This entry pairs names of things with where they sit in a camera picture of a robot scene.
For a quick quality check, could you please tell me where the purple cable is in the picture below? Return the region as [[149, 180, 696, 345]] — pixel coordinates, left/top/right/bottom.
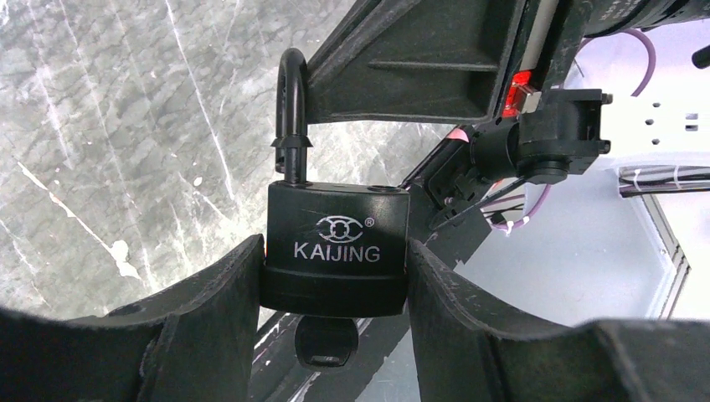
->
[[479, 183, 553, 235]]

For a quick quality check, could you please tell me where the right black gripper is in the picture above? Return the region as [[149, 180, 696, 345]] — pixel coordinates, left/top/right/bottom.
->
[[306, 0, 709, 124]]

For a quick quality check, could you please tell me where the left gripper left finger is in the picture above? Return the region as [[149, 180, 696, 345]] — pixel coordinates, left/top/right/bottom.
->
[[1, 234, 265, 401]]

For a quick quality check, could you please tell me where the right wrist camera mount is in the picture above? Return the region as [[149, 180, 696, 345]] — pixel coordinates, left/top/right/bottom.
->
[[471, 71, 613, 185]]

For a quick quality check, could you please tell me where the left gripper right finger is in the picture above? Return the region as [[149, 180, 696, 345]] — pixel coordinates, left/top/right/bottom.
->
[[407, 240, 709, 401]]

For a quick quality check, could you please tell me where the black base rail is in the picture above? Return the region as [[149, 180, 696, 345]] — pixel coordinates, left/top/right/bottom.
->
[[260, 138, 489, 401]]

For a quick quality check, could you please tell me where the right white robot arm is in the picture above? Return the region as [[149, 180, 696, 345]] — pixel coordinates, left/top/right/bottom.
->
[[306, 1, 709, 175]]

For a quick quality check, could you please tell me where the black padlock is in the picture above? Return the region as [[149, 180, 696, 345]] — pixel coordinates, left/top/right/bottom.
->
[[260, 49, 410, 318]]

